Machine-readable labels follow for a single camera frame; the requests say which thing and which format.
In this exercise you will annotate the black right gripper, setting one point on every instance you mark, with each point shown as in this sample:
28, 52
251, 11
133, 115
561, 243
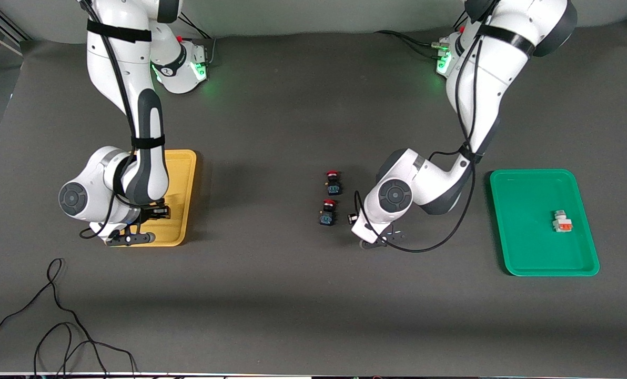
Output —
152, 213

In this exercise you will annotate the white push button orange block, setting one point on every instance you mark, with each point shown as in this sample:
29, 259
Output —
562, 221

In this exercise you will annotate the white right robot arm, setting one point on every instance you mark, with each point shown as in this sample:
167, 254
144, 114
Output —
108, 79

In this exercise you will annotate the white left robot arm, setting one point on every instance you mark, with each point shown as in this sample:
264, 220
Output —
482, 95

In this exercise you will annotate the black push button red cap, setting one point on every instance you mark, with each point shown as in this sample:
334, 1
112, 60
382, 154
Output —
333, 182
327, 213

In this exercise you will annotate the yellow plastic tray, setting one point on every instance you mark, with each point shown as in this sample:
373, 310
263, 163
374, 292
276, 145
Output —
182, 179

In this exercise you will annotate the dark grey table mat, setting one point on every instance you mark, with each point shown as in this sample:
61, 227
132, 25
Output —
313, 316

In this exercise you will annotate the green plastic tray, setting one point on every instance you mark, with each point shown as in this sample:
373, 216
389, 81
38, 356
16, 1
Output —
529, 242

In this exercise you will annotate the aluminium frame rail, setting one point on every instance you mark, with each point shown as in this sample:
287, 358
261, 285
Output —
3, 32

